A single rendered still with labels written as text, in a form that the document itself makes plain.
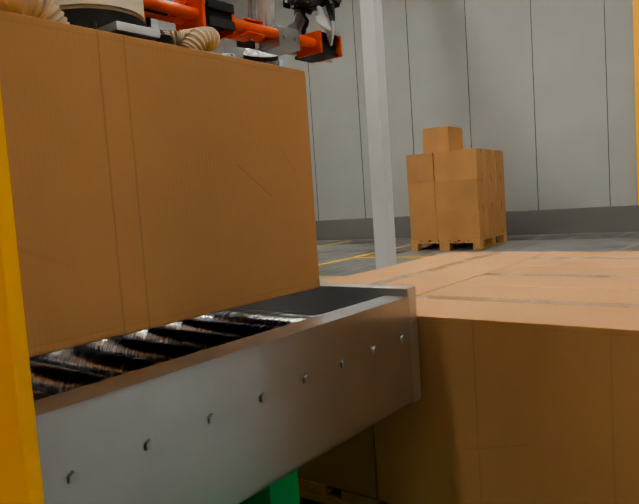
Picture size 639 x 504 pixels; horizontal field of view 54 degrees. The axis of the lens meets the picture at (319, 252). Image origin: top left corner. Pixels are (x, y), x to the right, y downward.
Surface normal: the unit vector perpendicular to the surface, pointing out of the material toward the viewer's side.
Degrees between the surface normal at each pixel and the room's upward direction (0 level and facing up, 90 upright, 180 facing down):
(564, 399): 90
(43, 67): 90
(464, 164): 90
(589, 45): 90
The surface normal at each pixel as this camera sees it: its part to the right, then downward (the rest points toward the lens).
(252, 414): 0.79, 0.00
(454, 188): -0.55, 0.11
